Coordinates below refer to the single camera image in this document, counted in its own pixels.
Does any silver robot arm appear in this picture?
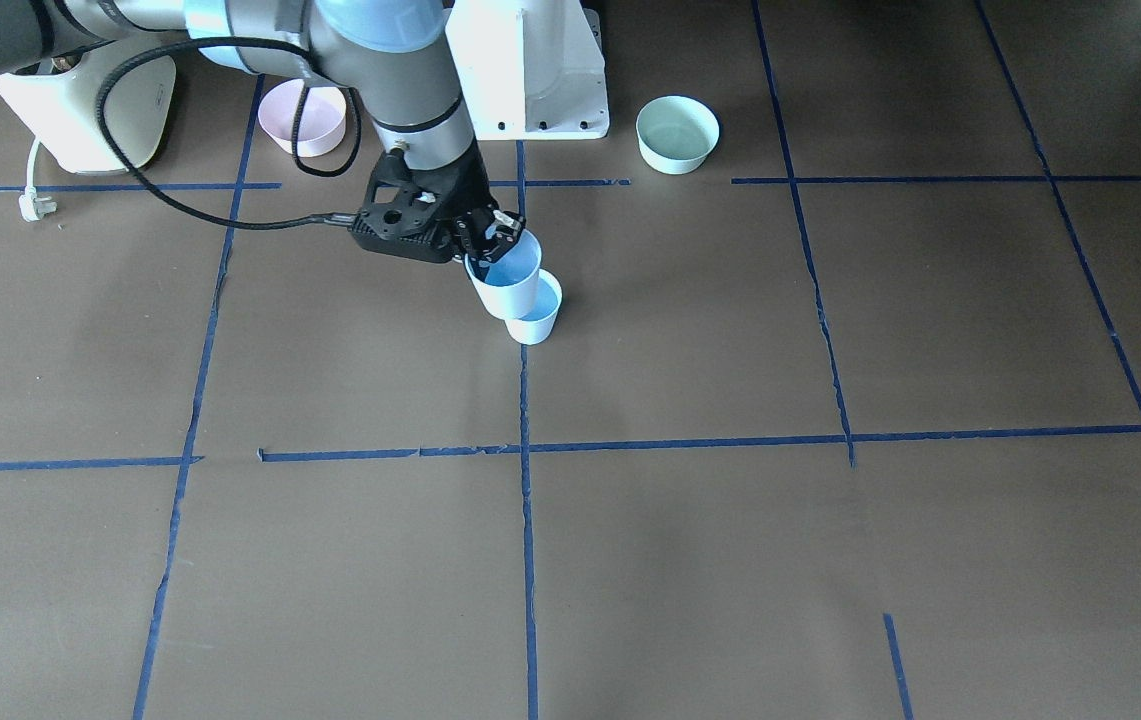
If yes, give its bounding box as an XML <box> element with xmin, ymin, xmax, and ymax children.
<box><xmin>0</xmin><ymin>1</ymin><xmax>525</xmax><ymax>280</ymax></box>

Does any green bowl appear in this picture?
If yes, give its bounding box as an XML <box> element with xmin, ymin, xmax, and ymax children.
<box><xmin>636</xmin><ymin>95</ymin><xmax>721</xmax><ymax>176</ymax></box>

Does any pink bowl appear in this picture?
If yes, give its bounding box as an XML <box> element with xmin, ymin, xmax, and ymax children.
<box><xmin>256</xmin><ymin>79</ymin><xmax>349</xmax><ymax>157</ymax></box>

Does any light blue cup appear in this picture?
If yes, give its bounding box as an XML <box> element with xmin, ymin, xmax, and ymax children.
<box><xmin>505</xmin><ymin>270</ymin><xmax>564</xmax><ymax>346</ymax></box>

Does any white toaster plug cable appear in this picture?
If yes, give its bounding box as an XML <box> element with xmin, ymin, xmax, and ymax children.
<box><xmin>19</xmin><ymin>138</ymin><xmax>59</xmax><ymax>223</ymax></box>

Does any white pedestal column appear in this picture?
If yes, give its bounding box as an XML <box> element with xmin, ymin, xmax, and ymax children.
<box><xmin>445</xmin><ymin>1</ymin><xmax>610</xmax><ymax>141</ymax></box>

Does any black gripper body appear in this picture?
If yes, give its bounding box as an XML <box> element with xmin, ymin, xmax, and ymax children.
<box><xmin>402</xmin><ymin>141</ymin><xmax>526</xmax><ymax>262</ymax></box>

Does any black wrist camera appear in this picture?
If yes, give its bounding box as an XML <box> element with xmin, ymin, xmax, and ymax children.
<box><xmin>349</xmin><ymin>149</ymin><xmax>460</xmax><ymax>264</ymax></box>

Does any cream toaster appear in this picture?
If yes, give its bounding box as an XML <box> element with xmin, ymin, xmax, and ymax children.
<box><xmin>0</xmin><ymin>41</ymin><xmax>177</xmax><ymax>176</ymax></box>

